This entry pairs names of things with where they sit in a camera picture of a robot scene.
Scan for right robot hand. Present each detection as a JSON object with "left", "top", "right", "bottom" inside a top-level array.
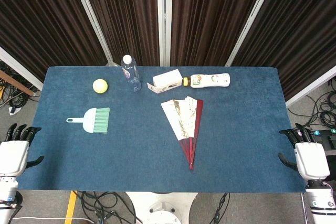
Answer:
[{"left": 278, "top": 123, "right": 331, "bottom": 180}]

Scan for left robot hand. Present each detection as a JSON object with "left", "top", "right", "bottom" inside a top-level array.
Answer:
[{"left": 0, "top": 123, "right": 45, "bottom": 178}]

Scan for paper folding fan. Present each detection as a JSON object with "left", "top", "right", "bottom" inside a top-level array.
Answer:
[{"left": 160, "top": 95, "right": 204, "bottom": 172}]

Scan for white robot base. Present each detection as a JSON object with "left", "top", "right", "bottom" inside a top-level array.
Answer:
[{"left": 125, "top": 191, "right": 199, "bottom": 224}]

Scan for black device with numbered stickers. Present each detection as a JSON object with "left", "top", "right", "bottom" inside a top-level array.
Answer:
[{"left": 311, "top": 128, "right": 336, "bottom": 156}]

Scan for brown wooden plank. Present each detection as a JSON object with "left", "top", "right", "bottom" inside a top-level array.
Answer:
[{"left": 0, "top": 70, "right": 35, "bottom": 97}]

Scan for white brush, green bristles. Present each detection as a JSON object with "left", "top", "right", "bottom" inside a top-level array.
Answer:
[{"left": 66, "top": 107, "right": 110, "bottom": 133}]

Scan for yellow-green tennis ball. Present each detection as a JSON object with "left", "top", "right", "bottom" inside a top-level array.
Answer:
[{"left": 92, "top": 78, "right": 109, "bottom": 94}]

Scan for blue table cloth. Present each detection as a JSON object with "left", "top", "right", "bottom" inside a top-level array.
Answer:
[{"left": 16, "top": 66, "right": 307, "bottom": 194}]

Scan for tea bottle, white label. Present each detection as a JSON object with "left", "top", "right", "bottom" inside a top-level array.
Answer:
[{"left": 182, "top": 72, "right": 231, "bottom": 89}]

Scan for dark brown curtain panel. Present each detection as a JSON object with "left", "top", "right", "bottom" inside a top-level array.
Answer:
[
  {"left": 0, "top": 0, "right": 107, "bottom": 82},
  {"left": 170, "top": 0, "right": 269, "bottom": 67},
  {"left": 233, "top": 0, "right": 336, "bottom": 99},
  {"left": 78, "top": 0, "right": 160, "bottom": 67}
]

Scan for clear plastic water bottle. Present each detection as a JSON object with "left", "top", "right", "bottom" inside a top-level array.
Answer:
[{"left": 120, "top": 55, "right": 140, "bottom": 93}]

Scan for white cardboard box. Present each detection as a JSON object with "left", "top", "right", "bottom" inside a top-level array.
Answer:
[{"left": 146, "top": 69, "right": 183, "bottom": 94}]

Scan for black floor cable bundle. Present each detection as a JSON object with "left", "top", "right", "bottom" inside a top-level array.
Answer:
[
  {"left": 73, "top": 191, "right": 144, "bottom": 224},
  {"left": 0, "top": 61, "right": 40, "bottom": 111},
  {"left": 288, "top": 77, "right": 336, "bottom": 132}
]

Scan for white partition post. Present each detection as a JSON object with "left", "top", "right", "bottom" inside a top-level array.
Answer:
[
  {"left": 0, "top": 47, "right": 44, "bottom": 91},
  {"left": 225, "top": 0, "right": 279, "bottom": 67},
  {"left": 156, "top": 0, "right": 174, "bottom": 67},
  {"left": 285, "top": 70, "right": 336, "bottom": 107},
  {"left": 68, "top": 0, "right": 114, "bottom": 64}
]

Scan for white floor cable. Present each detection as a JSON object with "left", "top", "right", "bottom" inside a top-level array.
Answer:
[{"left": 9, "top": 216, "right": 89, "bottom": 223}]

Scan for black cable with green plug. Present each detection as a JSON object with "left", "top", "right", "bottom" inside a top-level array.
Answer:
[{"left": 207, "top": 192, "right": 231, "bottom": 224}]

